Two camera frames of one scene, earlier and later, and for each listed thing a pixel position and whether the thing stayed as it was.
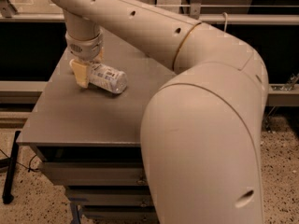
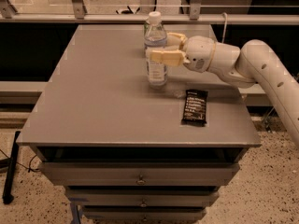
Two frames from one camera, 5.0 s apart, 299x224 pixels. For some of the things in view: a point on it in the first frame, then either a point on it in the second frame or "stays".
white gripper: x=84 y=49 → x=198 y=55
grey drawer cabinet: x=88 y=140 stays
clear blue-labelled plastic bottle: x=106 y=78 → x=155 y=50
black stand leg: x=7 y=197 stays
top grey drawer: x=96 y=174 stays
